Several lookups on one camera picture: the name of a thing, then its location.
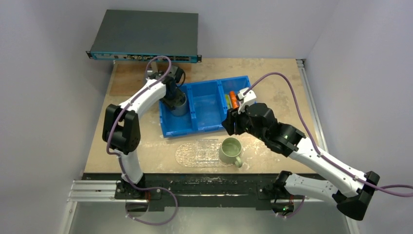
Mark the black aluminium base frame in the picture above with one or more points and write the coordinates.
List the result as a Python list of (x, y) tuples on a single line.
[(161, 190)]

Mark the wooden base board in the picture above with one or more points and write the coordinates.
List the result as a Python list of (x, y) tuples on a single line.
[(128, 76)]

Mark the blue plastic divided bin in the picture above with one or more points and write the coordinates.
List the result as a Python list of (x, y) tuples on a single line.
[(207, 107)]

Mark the clear textured oval tray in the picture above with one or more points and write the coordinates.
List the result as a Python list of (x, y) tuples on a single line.
[(184, 155)]

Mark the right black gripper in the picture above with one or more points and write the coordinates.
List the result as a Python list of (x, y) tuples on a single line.
[(231, 121)]

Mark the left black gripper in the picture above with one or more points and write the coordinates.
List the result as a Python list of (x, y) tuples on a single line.
[(174, 102)]

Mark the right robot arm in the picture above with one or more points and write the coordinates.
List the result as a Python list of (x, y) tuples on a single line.
[(341, 185)]

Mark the grey mug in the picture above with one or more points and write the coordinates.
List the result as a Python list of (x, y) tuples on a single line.
[(180, 108)]

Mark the metal switch stand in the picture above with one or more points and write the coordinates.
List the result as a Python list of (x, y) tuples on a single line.
[(149, 72)]

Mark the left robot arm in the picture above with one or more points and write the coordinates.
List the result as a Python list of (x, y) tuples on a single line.
[(121, 130)]

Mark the light green mug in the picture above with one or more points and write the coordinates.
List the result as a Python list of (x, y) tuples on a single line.
[(230, 152)]

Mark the clear plastic holder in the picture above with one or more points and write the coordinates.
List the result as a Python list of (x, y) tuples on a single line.
[(206, 153)]

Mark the grey network switch box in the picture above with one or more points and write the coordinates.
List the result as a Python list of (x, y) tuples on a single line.
[(143, 35)]

